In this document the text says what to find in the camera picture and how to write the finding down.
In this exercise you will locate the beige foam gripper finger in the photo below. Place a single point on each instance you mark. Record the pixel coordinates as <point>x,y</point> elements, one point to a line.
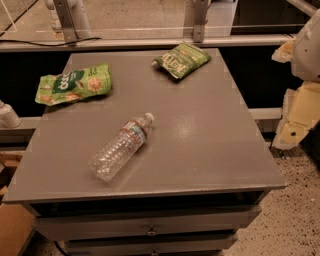
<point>300,114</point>

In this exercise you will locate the green jalapeno chip bag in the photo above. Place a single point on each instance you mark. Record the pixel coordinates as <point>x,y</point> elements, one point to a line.
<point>182,60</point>

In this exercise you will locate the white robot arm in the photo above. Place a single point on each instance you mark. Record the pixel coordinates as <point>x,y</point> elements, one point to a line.
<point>303,52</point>

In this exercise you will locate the green popcorn snack bag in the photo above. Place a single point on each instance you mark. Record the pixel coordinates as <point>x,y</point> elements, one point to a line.
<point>74,86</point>

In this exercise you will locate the grey drawer cabinet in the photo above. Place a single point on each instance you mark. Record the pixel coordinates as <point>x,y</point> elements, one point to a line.
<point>198,179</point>

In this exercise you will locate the clear plastic water bottle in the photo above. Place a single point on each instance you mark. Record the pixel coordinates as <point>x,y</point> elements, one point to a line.
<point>108,161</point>

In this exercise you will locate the white pipe at left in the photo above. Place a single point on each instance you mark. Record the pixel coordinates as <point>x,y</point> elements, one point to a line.
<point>8,116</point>

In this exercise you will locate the grey metal bracket right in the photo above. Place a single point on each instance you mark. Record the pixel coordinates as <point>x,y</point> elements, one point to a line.
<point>200,9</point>

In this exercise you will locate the grey metal bracket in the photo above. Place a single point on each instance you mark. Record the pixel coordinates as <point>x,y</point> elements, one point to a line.
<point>200,9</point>
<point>65,18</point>

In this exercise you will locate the grey metal rail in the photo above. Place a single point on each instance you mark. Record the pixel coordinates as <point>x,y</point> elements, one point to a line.
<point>96,43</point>

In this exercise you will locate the grey metal bracket left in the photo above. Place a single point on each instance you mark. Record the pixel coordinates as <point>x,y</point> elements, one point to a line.
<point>65,18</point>

